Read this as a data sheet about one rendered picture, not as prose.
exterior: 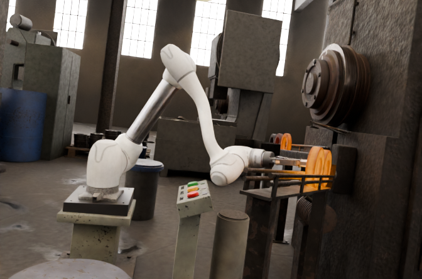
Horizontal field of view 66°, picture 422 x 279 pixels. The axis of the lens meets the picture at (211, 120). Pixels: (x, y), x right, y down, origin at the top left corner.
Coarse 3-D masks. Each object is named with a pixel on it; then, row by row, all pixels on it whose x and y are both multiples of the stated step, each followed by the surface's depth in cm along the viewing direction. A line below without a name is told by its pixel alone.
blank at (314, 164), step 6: (312, 150) 120; (318, 150) 119; (312, 156) 117; (318, 156) 119; (324, 156) 127; (306, 162) 117; (312, 162) 116; (318, 162) 125; (306, 168) 117; (312, 168) 116; (318, 168) 125; (318, 174) 124; (312, 186) 119
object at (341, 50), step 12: (336, 48) 176; (348, 48) 174; (348, 60) 166; (348, 72) 163; (348, 84) 163; (348, 96) 164; (336, 108) 167; (348, 108) 167; (324, 120) 180; (336, 120) 174
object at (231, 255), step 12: (228, 216) 115; (240, 216) 117; (216, 228) 117; (228, 228) 113; (240, 228) 113; (216, 240) 116; (228, 240) 113; (240, 240) 113; (216, 252) 115; (228, 252) 113; (240, 252) 114; (216, 264) 115; (228, 264) 113; (240, 264) 114; (216, 276) 114; (228, 276) 113; (240, 276) 115
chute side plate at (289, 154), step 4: (280, 152) 254; (284, 152) 243; (288, 152) 234; (292, 152) 226; (284, 156) 241; (288, 156) 233; (292, 156) 225; (296, 156) 216; (300, 156) 209; (304, 156) 202
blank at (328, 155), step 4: (324, 152) 133; (328, 152) 134; (328, 156) 135; (324, 160) 130; (328, 160) 136; (324, 164) 129; (328, 164) 138; (324, 168) 130; (328, 168) 138; (324, 172) 131; (328, 172) 139; (324, 184) 134
